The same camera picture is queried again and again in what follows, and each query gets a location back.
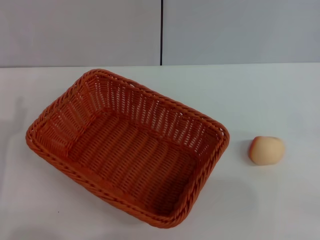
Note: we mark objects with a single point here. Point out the orange woven plastic basket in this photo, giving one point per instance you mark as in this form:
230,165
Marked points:
130,160

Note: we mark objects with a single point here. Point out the toy peach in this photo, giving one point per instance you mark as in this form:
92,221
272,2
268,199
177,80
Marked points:
268,151

